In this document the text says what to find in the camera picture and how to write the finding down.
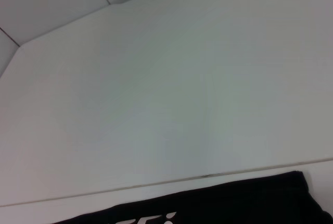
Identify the black t-shirt with white print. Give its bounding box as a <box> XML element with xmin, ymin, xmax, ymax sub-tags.
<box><xmin>50</xmin><ymin>170</ymin><xmax>333</xmax><ymax>224</ymax></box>

